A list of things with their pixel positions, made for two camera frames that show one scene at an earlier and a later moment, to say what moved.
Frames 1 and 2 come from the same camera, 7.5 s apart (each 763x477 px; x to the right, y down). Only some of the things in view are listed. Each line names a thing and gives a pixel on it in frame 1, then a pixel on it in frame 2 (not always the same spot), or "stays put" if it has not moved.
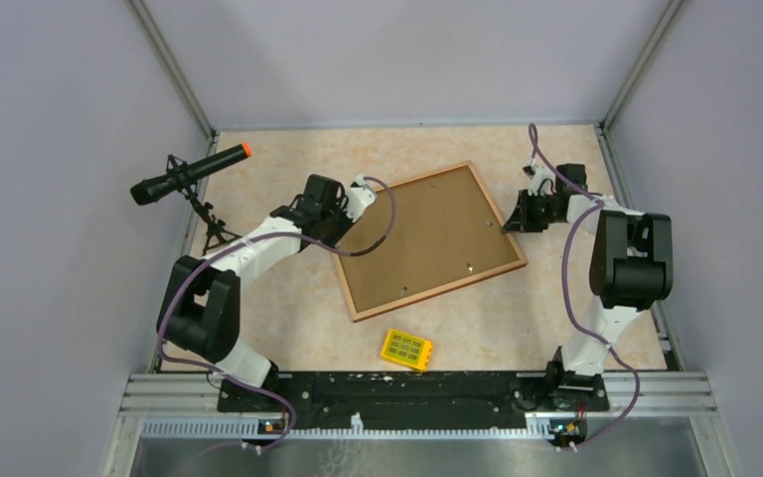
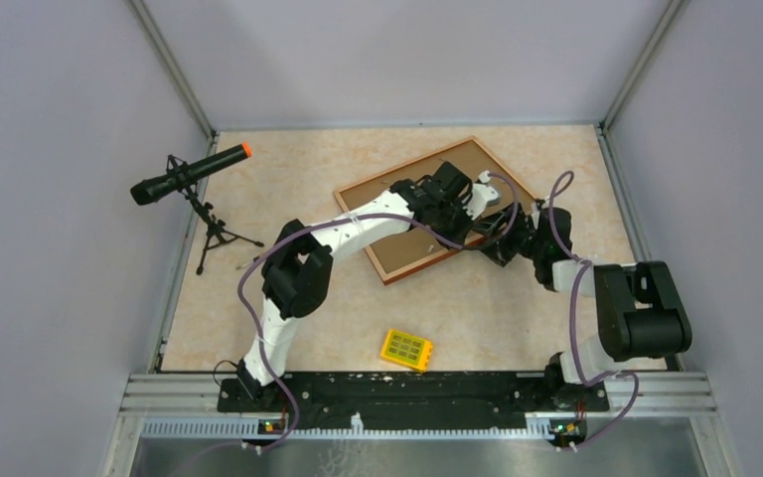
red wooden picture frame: x=447 y=234 -> x=398 y=249
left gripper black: x=332 y=239 -> x=457 y=238
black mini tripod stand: x=217 y=234 stays put
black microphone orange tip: x=150 y=189 stays put
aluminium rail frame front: x=686 y=396 stays put
